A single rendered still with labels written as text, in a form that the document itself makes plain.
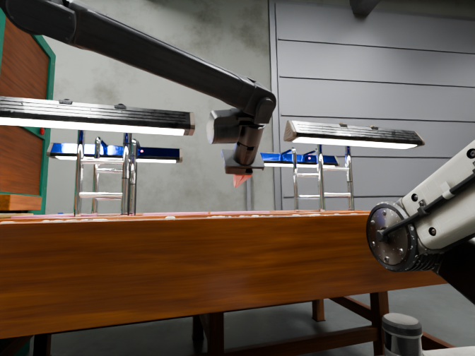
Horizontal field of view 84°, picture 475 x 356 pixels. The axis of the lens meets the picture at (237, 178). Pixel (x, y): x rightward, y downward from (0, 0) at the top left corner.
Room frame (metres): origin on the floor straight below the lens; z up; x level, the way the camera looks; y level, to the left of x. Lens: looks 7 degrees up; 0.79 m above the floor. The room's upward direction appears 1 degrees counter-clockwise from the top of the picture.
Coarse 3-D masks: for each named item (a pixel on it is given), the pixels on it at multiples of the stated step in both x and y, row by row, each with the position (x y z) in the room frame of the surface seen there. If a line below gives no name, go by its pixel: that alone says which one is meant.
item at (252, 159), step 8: (240, 144) 0.59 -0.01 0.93; (224, 152) 0.65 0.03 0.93; (232, 152) 0.65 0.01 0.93; (240, 152) 0.60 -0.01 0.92; (248, 152) 0.60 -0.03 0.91; (256, 152) 0.61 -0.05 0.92; (224, 160) 0.62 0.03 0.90; (232, 160) 0.63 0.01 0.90; (240, 160) 0.62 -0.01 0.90; (248, 160) 0.62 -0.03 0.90; (256, 160) 0.65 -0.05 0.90; (224, 168) 0.62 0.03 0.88; (248, 168) 0.64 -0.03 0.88; (256, 168) 0.64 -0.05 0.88
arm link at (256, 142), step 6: (240, 126) 0.55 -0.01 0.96; (246, 126) 0.55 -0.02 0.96; (252, 126) 0.55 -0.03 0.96; (258, 126) 0.56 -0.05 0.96; (264, 126) 0.57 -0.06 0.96; (240, 132) 0.57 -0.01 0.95; (246, 132) 0.56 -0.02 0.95; (252, 132) 0.56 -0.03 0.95; (258, 132) 0.56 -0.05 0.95; (240, 138) 0.58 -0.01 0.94; (246, 138) 0.57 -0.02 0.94; (252, 138) 0.57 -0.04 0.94; (258, 138) 0.58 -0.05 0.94; (246, 144) 0.58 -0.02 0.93; (252, 144) 0.58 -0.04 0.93; (258, 144) 0.59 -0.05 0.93
